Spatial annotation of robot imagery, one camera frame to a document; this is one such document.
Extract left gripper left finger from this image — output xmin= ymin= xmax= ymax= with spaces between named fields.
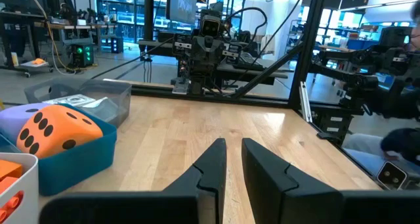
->
xmin=163 ymin=137 xmax=228 ymax=224

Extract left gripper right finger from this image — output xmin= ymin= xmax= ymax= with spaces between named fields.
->
xmin=241 ymin=137 xmax=344 ymax=224

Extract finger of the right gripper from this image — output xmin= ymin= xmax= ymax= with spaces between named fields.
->
xmin=192 ymin=36 xmax=209 ymax=66
xmin=207 ymin=36 xmax=224 ymax=66

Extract black-and-white card box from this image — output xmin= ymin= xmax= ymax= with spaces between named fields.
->
xmin=42 ymin=93 xmax=96 ymax=108

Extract orange foam die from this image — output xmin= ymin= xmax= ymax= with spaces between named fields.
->
xmin=16 ymin=104 xmax=104 ymax=160

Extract purple foam die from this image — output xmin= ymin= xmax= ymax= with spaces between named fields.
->
xmin=0 ymin=102 xmax=52 ymax=145

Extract long orange toy brick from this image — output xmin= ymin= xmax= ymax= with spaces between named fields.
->
xmin=0 ymin=190 xmax=25 ymax=223

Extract orange plastic bin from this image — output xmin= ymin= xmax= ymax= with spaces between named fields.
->
xmin=0 ymin=160 xmax=24 ymax=183

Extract dark display screen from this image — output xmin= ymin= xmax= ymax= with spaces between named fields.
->
xmin=168 ymin=0 xmax=200 ymax=25

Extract grey desk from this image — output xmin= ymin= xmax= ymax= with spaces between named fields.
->
xmin=137 ymin=39 xmax=290 ymax=87

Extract clear grey plastic bin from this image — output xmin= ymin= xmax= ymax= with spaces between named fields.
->
xmin=24 ymin=78 xmax=133 ymax=129

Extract computer tower green lights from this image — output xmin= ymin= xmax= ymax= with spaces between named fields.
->
xmin=70 ymin=43 xmax=96 ymax=68

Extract teal plastic bin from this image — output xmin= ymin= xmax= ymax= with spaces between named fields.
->
xmin=0 ymin=102 xmax=118 ymax=197

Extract person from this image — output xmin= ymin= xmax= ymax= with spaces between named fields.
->
xmin=341 ymin=0 xmax=420 ymax=179

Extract dark cluttered workbench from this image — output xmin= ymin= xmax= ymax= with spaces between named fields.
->
xmin=0 ymin=0 xmax=119 ymax=78

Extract white plastic bin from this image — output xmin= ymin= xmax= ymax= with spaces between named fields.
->
xmin=0 ymin=152 xmax=39 ymax=224

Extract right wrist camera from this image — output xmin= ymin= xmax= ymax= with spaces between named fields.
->
xmin=199 ymin=14 xmax=222 ymax=38

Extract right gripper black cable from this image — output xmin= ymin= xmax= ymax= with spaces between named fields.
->
xmin=225 ymin=6 xmax=269 ymax=51

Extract white-faced table camera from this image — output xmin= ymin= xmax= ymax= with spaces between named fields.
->
xmin=376 ymin=160 xmax=420 ymax=191

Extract yellow hanging cable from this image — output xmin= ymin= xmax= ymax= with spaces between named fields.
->
xmin=24 ymin=0 xmax=99 ymax=76

